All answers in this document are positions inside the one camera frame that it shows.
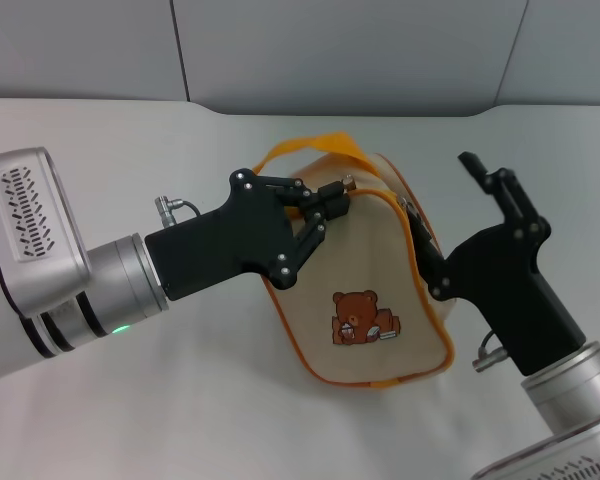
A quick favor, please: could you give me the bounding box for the gripper silver cable connector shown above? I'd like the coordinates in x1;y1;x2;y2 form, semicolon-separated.
470;329;511;374
152;195;204;229

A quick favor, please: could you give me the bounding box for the beige food bag orange trim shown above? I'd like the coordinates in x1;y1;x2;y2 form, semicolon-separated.
251;130;457;391

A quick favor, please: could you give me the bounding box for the right gripper silver cable connector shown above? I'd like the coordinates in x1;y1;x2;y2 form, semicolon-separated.
470;329;511;374

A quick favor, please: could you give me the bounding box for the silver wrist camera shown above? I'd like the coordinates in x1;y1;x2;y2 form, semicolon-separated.
472;408;600;480
0;146;93;319

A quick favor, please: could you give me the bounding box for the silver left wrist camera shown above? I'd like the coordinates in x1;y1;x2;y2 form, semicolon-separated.
0;146;93;319

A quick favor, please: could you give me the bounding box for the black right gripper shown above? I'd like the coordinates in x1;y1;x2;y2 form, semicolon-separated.
402;150;584;378

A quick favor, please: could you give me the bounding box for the left gripper silver cable connector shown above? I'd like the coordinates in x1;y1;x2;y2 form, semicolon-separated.
152;195;204;229

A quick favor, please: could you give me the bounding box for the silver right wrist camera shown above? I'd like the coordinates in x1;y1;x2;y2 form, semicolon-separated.
472;408;600;480

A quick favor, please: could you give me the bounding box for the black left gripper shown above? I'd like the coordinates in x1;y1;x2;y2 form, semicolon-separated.
143;168;353;303

